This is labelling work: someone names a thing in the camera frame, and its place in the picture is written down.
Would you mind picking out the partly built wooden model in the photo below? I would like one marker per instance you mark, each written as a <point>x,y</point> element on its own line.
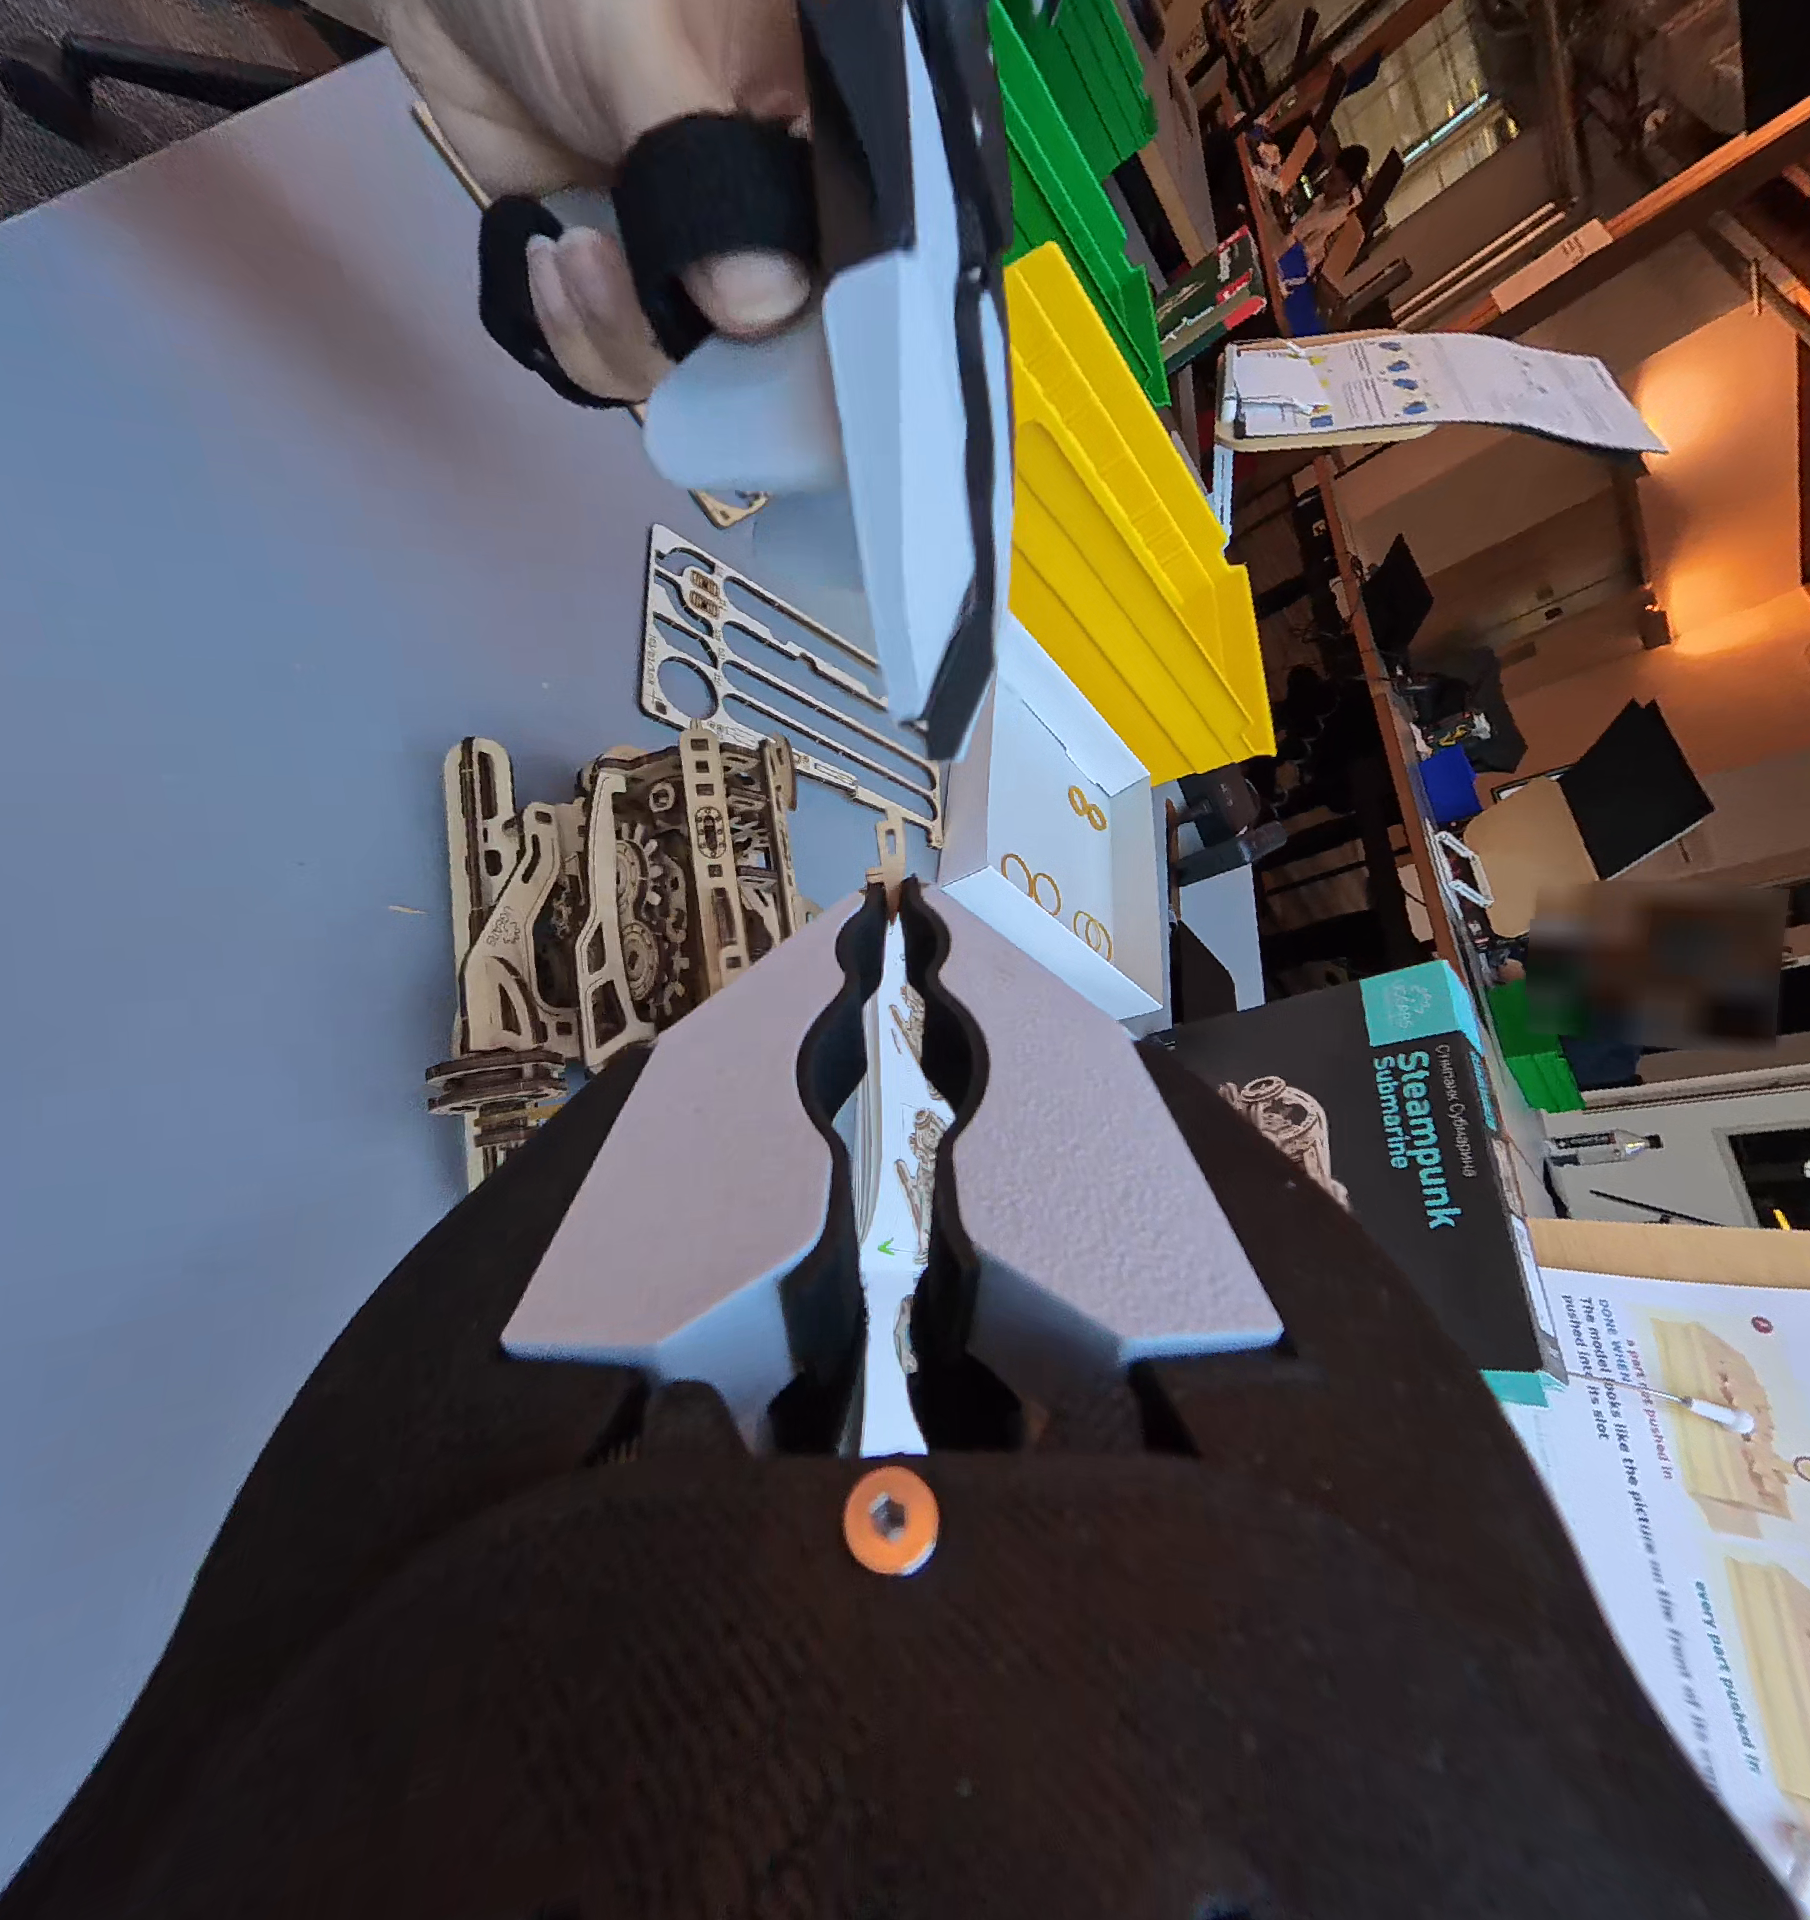
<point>606,914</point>

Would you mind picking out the stack of green storage bins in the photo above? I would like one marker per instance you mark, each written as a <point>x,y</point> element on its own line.
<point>1071,150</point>

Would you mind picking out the clipboard with printed paper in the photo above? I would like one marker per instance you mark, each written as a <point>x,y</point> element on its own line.
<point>1447,382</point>

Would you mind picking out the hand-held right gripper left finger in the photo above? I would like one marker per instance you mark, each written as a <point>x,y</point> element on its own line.
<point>664,1185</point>

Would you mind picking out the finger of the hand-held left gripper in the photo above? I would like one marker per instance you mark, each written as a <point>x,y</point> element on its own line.
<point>905,479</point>

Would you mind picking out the dark grey desk device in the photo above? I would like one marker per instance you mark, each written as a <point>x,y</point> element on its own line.
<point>1220,817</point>

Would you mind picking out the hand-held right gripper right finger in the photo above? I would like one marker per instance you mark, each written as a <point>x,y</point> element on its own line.
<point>1085,1185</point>

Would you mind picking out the black monitor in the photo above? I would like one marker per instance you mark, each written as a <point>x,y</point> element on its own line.
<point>1396,592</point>

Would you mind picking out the person's left hand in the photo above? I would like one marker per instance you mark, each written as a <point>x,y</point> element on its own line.
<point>544,88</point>

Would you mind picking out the printed instruction sheet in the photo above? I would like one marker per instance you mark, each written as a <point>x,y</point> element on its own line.
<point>1669,1499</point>

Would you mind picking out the white cardboard box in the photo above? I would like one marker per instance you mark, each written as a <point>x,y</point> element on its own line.
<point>1055,856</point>

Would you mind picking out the beige chair with black jacket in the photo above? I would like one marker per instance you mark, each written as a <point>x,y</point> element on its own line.
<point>1625,808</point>

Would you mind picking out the green and red box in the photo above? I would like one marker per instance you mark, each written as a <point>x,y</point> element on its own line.
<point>1211,301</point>

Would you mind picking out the laser-cut wooden part sheet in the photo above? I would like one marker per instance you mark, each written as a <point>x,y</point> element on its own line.
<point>756,659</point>

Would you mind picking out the phone booth door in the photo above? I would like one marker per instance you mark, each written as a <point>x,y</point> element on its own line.
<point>1715,1157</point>

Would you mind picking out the small blue bin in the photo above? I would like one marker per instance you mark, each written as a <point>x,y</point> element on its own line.
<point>1447,779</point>

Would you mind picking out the black office chair base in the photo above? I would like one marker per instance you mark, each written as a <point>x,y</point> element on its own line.
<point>171,62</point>

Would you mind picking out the black model kit box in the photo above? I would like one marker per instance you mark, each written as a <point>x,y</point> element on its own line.
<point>1386,1200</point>

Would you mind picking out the stack of yellow storage bins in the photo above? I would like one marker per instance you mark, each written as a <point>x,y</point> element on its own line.
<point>1115,523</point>

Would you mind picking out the small wooden part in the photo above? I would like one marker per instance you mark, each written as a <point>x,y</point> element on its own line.
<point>885,878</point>

